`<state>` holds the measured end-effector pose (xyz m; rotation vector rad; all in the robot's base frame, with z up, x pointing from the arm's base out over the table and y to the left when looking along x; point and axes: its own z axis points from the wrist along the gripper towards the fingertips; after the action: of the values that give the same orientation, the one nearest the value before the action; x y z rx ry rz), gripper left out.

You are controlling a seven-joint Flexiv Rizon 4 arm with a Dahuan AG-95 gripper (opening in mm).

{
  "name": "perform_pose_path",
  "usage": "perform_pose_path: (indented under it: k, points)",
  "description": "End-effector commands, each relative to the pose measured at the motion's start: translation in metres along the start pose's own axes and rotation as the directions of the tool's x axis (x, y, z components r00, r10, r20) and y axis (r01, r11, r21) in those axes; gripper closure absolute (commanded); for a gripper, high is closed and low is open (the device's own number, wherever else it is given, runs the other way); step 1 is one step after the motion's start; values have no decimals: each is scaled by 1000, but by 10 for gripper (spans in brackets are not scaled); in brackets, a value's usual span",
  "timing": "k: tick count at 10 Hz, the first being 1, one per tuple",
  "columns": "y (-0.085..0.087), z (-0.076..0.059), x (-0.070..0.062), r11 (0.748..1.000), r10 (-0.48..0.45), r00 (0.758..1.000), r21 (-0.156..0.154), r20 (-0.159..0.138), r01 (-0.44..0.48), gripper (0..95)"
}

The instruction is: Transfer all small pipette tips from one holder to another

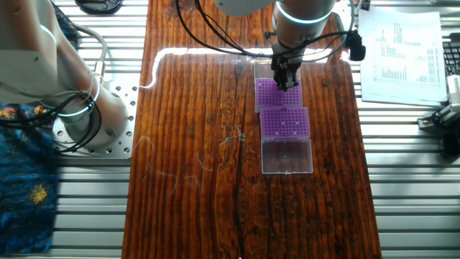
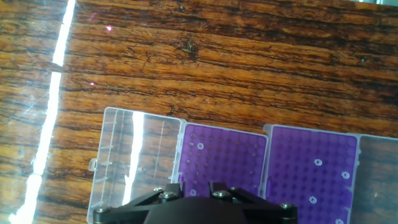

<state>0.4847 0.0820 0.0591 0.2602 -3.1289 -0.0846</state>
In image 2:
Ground purple pipette tip box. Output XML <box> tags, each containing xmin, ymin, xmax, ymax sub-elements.
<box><xmin>86</xmin><ymin>106</ymin><xmax>269</xmax><ymax>224</ymax></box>
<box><xmin>260</xmin><ymin>123</ymin><xmax>398</xmax><ymax>224</ymax></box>

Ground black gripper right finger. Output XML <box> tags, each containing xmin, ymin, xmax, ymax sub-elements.
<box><xmin>208</xmin><ymin>181</ymin><xmax>299</xmax><ymax>224</ymax></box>

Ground brown wooden board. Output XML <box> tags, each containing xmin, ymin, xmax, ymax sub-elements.
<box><xmin>0</xmin><ymin>0</ymin><xmax>398</xmax><ymax>224</ymax></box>

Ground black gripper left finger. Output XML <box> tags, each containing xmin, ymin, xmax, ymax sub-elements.
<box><xmin>93</xmin><ymin>182</ymin><xmax>185</xmax><ymax>224</ymax></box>

